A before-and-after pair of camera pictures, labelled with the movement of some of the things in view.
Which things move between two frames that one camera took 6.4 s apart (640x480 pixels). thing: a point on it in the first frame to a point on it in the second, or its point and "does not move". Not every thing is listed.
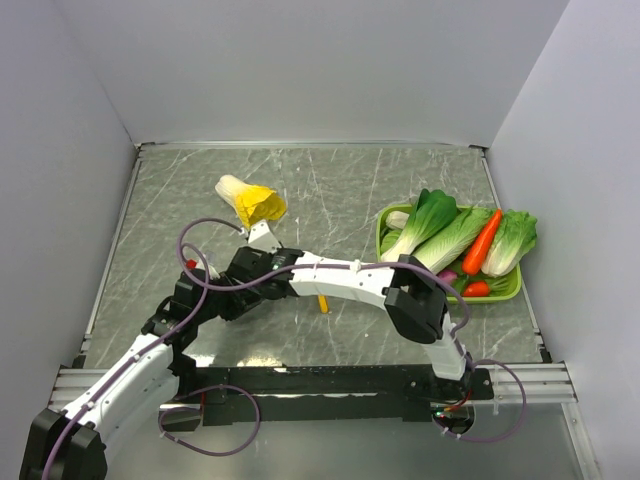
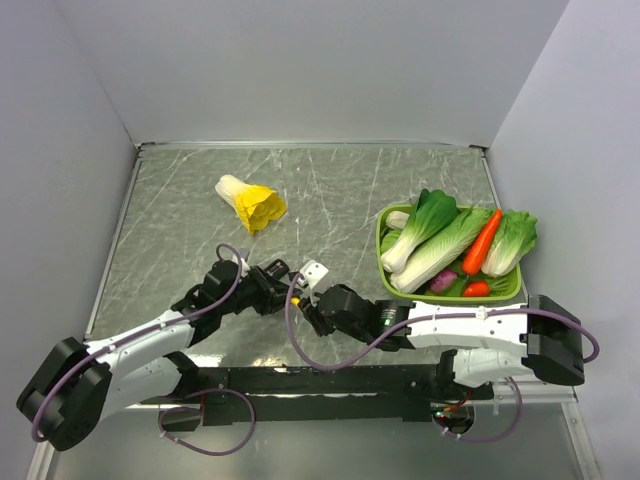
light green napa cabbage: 453,244 does not move
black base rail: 235,395 does not move
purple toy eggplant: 447,275 does not move
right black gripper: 272,255 to 315,316
